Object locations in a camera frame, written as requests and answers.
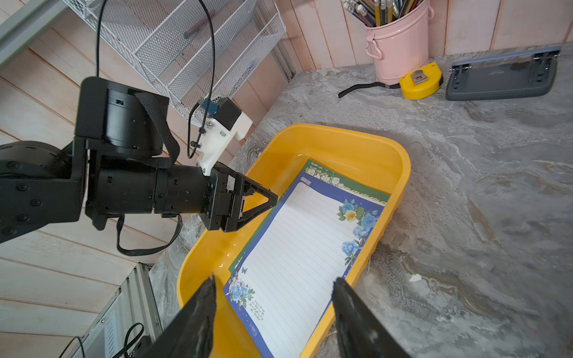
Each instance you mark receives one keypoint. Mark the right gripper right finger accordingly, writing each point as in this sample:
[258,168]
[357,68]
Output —
[359,333]

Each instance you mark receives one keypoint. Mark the pink pencil cup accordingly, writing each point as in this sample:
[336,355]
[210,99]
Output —
[401,47]

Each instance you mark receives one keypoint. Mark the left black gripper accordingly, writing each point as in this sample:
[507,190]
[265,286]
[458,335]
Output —
[120,187]

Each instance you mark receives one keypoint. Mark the white wire shelf rack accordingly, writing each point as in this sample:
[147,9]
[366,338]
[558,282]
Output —
[191,50]

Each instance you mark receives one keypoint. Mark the pencils bundle in cup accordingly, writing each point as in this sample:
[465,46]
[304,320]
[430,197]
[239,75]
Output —
[378,13]

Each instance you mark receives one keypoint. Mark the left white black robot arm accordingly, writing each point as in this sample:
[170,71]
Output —
[43,185]

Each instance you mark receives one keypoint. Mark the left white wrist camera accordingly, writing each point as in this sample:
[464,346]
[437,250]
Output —
[225,122]

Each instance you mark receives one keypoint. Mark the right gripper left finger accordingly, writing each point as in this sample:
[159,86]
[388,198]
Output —
[191,332]

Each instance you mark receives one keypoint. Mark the yellow tape measure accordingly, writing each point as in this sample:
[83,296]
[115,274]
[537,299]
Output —
[419,84]

